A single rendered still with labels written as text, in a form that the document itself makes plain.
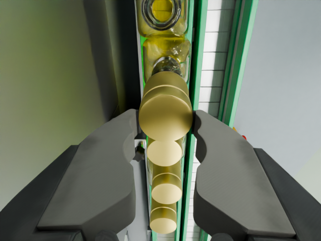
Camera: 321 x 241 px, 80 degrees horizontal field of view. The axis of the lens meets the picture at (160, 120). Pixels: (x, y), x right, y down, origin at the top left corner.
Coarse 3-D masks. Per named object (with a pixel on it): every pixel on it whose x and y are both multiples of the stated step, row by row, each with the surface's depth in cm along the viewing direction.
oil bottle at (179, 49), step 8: (152, 40) 21; (160, 40) 21; (168, 40) 21; (176, 40) 21; (184, 40) 21; (144, 48) 21; (152, 48) 21; (160, 48) 20; (168, 48) 20; (176, 48) 20; (184, 48) 21; (144, 56) 21; (152, 56) 21; (160, 56) 20; (176, 56) 20; (184, 56) 21; (144, 64) 22; (152, 64) 21; (184, 64) 21; (144, 72) 22; (184, 72) 21; (144, 80) 23
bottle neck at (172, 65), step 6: (162, 60) 19; (168, 60) 19; (174, 60) 20; (156, 66) 18; (162, 66) 17; (168, 66) 17; (174, 66) 17; (156, 72) 16; (174, 72) 16; (180, 72) 18
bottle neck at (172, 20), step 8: (144, 0) 14; (152, 0) 16; (176, 0) 14; (144, 8) 14; (176, 8) 14; (144, 16) 14; (152, 16) 16; (176, 16) 14; (152, 24) 14; (160, 24) 14; (168, 24) 14
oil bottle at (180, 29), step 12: (156, 0) 20; (168, 0) 20; (156, 12) 21; (168, 12) 21; (144, 24) 19; (180, 24) 19; (144, 36) 21; (156, 36) 20; (168, 36) 20; (180, 36) 21
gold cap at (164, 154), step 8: (152, 144) 18; (160, 144) 17; (168, 144) 17; (176, 144) 17; (152, 152) 18; (160, 152) 18; (168, 152) 18; (176, 152) 18; (152, 160) 18; (160, 160) 18; (168, 160) 18; (176, 160) 18
